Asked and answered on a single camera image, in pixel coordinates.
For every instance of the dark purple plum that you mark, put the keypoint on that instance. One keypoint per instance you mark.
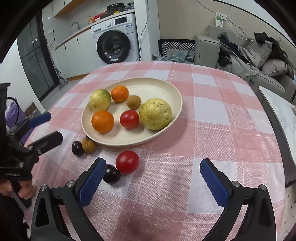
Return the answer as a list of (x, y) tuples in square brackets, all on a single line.
[(112, 175), (77, 148)]

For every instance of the pile of clothes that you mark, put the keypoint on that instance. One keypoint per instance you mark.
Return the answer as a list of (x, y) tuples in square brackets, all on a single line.
[(237, 60)]

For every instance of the large yellow-green guava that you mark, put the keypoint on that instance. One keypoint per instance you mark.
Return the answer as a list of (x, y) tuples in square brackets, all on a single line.
[(155, 114)]

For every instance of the red tomato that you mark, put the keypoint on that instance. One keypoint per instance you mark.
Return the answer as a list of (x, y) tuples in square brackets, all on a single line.
[(127, 162), (129, 119)]

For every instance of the grey cushion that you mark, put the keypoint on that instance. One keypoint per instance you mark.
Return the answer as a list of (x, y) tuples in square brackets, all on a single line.
[(274, 67)]

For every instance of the grey sofa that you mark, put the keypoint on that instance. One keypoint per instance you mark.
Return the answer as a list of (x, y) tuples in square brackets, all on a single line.
[(260, 61)]

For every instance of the small brown longan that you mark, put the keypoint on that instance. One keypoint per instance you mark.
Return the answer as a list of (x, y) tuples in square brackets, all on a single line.
[(133, 102)]

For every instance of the black glass door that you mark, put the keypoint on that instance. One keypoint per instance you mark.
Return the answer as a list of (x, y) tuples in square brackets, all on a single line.
[(35, 58)]

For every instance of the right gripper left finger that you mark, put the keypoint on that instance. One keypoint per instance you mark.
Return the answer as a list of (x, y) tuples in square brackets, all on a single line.
[(88, 182)]

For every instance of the pink checkered tablecloth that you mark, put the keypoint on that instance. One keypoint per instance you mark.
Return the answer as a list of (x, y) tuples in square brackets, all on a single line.
[(166, 198)]

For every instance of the white marble side table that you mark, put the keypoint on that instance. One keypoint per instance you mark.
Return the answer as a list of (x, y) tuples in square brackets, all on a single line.
[(282, 117)]

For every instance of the orange mandarin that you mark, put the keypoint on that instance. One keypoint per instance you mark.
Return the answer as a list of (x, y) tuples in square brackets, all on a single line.
[(102, 121), (119, 94)]

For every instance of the small yellow-green guava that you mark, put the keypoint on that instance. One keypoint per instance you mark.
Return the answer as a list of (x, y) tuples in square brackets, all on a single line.
[(100, 99)]

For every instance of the person's left hand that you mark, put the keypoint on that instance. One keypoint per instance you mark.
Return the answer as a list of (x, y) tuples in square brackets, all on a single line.
[(25, 189)]

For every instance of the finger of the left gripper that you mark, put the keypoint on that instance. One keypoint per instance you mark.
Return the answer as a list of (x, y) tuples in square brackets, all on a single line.
[(44, 144), (26, 125)]

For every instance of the cream round plate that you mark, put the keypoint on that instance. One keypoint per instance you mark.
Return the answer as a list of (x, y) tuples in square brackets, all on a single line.
[(145, 88)]

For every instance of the white washing machine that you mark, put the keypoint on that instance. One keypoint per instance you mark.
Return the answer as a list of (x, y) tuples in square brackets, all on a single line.
[(115, 40)]

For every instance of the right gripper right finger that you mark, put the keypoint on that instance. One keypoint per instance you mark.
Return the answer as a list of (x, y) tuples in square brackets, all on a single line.
[(217, 182)]

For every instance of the black rice cooker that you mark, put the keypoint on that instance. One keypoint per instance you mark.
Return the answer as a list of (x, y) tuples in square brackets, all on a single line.
[(111, 9)]

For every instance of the brown longan with stem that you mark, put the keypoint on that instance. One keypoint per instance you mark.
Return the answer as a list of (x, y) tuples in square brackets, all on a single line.
[(89, 146)]

